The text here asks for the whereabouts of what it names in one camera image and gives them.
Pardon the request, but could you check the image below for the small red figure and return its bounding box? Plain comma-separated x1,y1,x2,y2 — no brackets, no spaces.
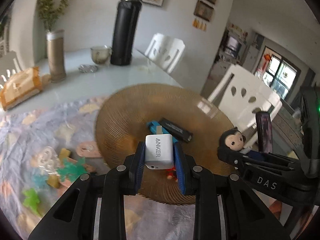
166,167,178,182

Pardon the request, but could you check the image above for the black-haired doll figure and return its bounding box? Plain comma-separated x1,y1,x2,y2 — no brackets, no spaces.
219,127,264,161

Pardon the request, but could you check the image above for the white Anker charger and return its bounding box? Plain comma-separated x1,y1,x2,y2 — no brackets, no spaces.
145,134,174,170

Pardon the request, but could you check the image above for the black USB stick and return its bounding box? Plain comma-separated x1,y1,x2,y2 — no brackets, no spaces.
159,118,193,143

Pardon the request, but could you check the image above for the blue USB stick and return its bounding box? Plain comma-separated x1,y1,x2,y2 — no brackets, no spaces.
147,121,163,134

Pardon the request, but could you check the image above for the pink oval case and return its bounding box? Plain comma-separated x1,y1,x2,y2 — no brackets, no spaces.
76,141,101,158

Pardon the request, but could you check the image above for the yellow lighter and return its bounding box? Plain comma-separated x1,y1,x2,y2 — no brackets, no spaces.
47,148,71,189

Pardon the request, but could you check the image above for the clear round plastic pack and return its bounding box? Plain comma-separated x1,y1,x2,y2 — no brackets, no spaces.
30,146,61,174

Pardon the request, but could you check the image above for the amber ribbed glass bowl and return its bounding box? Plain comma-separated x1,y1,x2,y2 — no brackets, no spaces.
94,83,237,205

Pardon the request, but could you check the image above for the phone on right gripper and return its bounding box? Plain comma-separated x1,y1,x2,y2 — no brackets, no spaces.
255,111,273,153

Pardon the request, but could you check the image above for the right white chair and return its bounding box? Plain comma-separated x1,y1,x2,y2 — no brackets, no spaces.
207,63,283,148

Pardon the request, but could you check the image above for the white chair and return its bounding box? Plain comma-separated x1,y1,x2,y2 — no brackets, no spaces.
144,33,185,74
207,63,283,148
0,51,22,89

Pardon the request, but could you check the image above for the patterned blue tablecloth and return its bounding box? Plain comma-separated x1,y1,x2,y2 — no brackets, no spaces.
1,98,195,239

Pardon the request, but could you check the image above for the small glass ashtray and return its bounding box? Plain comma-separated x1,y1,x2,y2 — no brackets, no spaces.
78,64,98,73

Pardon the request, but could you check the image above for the glass cup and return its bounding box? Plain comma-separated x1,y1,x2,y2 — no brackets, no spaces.
91,45,112,65

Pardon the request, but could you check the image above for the far white chair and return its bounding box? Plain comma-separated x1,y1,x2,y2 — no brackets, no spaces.
144,33,185,74

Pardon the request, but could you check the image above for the orange tissue pack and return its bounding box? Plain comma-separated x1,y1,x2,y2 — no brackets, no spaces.
1,67,52,111

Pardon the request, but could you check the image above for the lower small framed picture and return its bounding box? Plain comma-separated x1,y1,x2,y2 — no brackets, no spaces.
194,0,214,22

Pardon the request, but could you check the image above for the gold thermos flask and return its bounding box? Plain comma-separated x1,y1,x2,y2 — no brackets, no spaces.
47,29,66,82

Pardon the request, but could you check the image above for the tall black thermos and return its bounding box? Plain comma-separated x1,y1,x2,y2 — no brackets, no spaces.
110,0,142,66

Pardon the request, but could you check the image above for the left white chair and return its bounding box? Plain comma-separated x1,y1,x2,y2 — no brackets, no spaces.
0,51,22,89

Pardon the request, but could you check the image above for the vase with dried flowers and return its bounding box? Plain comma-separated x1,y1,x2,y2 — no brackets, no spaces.
36,0,71,32

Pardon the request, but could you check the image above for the window with dark frame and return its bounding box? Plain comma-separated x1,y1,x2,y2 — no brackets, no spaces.
254,46,301,100

